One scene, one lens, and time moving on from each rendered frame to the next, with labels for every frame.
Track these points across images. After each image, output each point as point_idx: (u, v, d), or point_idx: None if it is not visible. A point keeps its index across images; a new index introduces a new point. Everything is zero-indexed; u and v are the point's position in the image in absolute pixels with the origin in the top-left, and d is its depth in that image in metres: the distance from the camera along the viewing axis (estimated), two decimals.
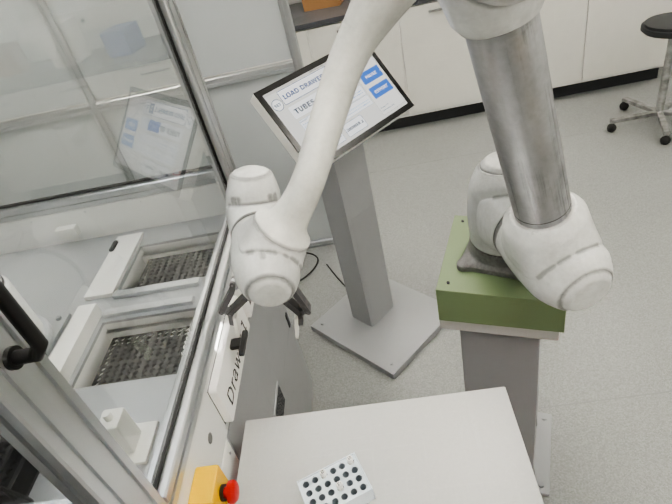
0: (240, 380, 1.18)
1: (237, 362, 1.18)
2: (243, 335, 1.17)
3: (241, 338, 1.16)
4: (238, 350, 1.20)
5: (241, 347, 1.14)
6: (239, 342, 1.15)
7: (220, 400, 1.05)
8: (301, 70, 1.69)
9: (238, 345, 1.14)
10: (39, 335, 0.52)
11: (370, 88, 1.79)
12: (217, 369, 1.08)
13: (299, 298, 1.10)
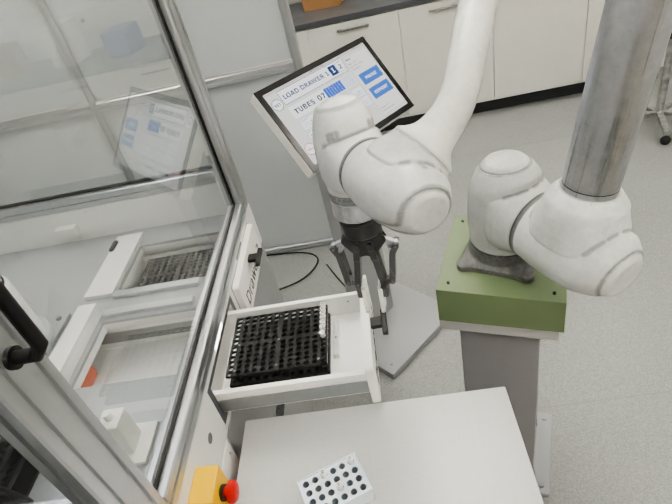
0: (377, 361, 1.14)
1: (374, 342, 1.15)
2: (383, 314, 1.13)
3: (381, 317, 1.12)
4: (373, 329, 1.17)
5: (384, 326, 1.10)
6: (381, 321, 1.11)
7: (374, 379, 1.01)
8: (301, 70, 1.69)
9: (380, 324, 1.11)
10: (39, 335, 0.52)
11: (370, 88, 1.79)
12: (367, 347, 1.04)
13: (394, 263, 0.97)
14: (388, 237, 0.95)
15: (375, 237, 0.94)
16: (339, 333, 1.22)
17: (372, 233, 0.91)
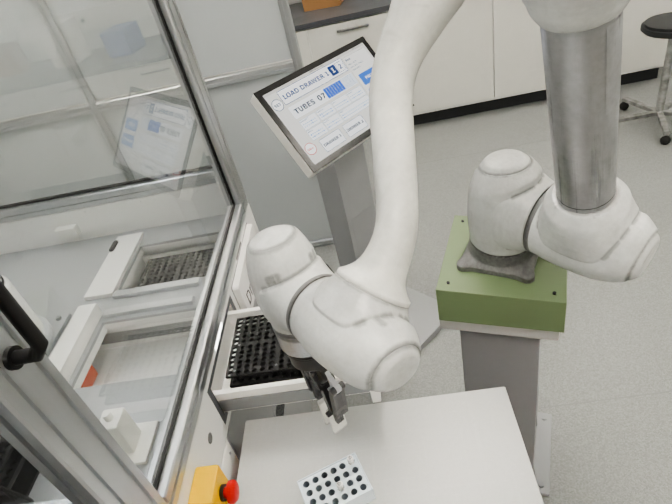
0: None
1: None
2: None
3: None
4: None
5: None
6: None
7: None
8: (301, 70, 1.69)
9: None
10: (39, 335, 0.52)
11: None
12: None
13: (333, 404, 0.86)
14: (332, 378, 0.84)
15: (317, 371, 0.84)
16: None
17: (305, 368, 0.82)
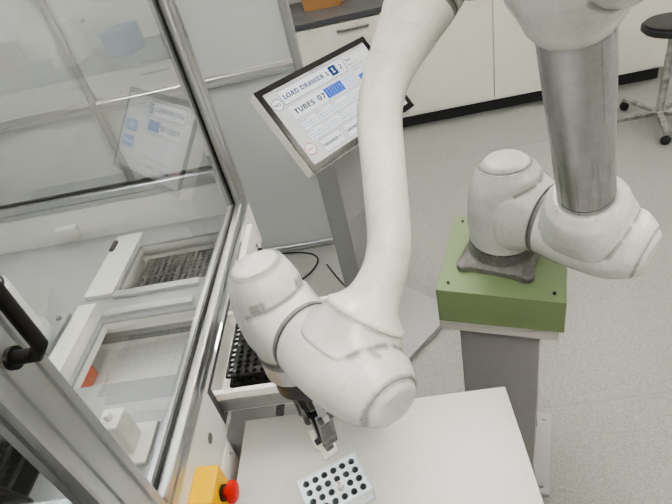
0: None
1: None
2: None
3: None
4: None
5: None
6: None
7: None
8: (301, 70, 1.69)
9: None
10: (39, 335, 0.52)
11: None
12: None
13: (321, 433, 0.82)
14: (320, 407, 0.80)
15: (304, 399, 0.80)
16: None
17: (291, 397, 0.78)
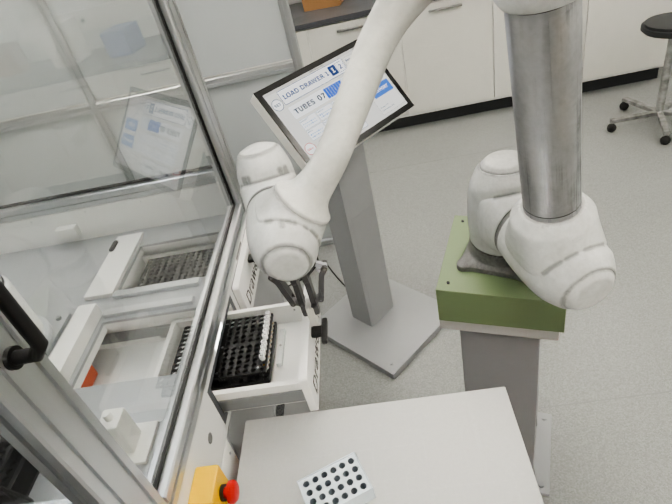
0: (319, 369, 1.16)
1: (316, 350, 1.16)
2: (324, 323, 1.14)
3: (322, 326, 1.14)
4: (316, 338, 1.18)
5: (324, 335, 1.11)
6: (321, 330, 1.13)
7: (309, 388, 1.03)
8: (301, 70, 1.69)
9: (320, 333, 1.12)
10: (39, 335, 0.52)
11: None
12: (303, 356, 1.06)
13: (323, 284, 1.08)
14: (317, 261, 1.06)
15: None
16: (285, 341, 1.23)
17: None
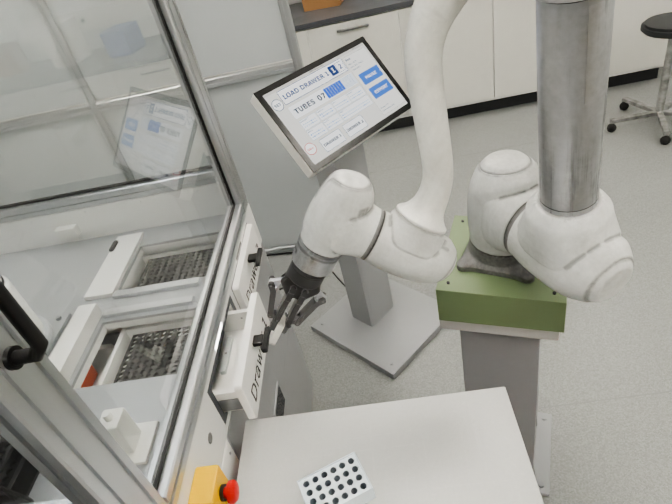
0: (262, 377, 1.18)
1: (259, 359, 1.18)
2: (266, 332, 1.16)
3: (264, 335, 1.15)
4: (260, 346, 1.20)
5: (264, 343, 1.13)
6: (262, 339, 1.15)
7: (245, 397, 1.04)
8: (301, 70, 1.69)
9: (261, 342, 1.14)
10: (39, 335, 0.52)
11: (370, 88, 1.79)
12: (241, 365, 1.07)
13: (310, 312, 1.09)
14: (320, 291, 1.07)
15: (313, 288, 1.05)
16: (231, 349, 1.25)
17: (317, 286, 1.02)
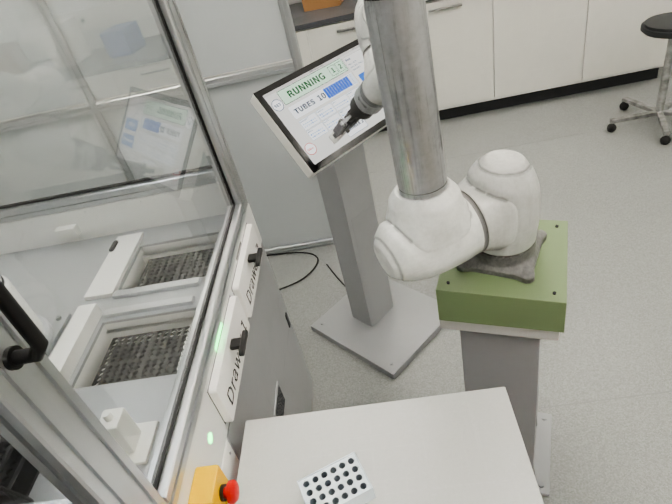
0: (240, 380, 1.18)
1: (237, 362, 1.18)
2: (243, 335, 1.17)
3: (241, 338, 1.16)
4: (238, 350, 1.20)
5: (241, 347, 1.14)
6: (239, 342, 1.15)
7: (220, 400, 1.05)
8: (301, 70, 1.69)
9: (238, 345, 1.14)
10: (39, 335, 0.52)
11: None
12: (217, 369, 1.08)
13: None
14: None
15: None
16: None
17: None
